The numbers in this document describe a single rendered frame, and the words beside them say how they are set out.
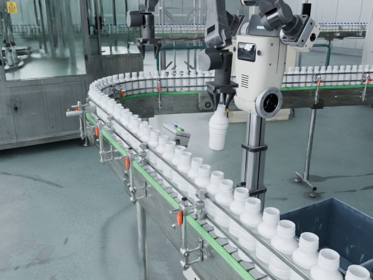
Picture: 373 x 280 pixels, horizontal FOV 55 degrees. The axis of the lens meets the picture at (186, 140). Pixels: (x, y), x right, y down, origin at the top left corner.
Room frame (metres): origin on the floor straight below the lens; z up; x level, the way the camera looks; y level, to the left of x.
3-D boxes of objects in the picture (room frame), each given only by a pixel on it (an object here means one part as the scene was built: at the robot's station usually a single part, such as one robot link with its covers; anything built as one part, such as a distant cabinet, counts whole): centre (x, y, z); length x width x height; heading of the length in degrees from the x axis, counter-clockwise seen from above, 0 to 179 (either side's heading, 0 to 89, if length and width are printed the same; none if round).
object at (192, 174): (1.05, -0.03, 1.08); 0.06 x 0.06 x 0.17
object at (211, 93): (1.24, -0.11, 1.32); 0.07 x 0.07 x 0.09; 25
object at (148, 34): (1.76, 0.18, 1.51); 0.10 x 0.07 x 0.07; 118
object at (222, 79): (1.24, -0.12, 1.39); 0.10 x 0.07 x 0.07; 115
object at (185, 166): (1.10, 0.00, 1.08); 0.06 x 0.06 x 0.17
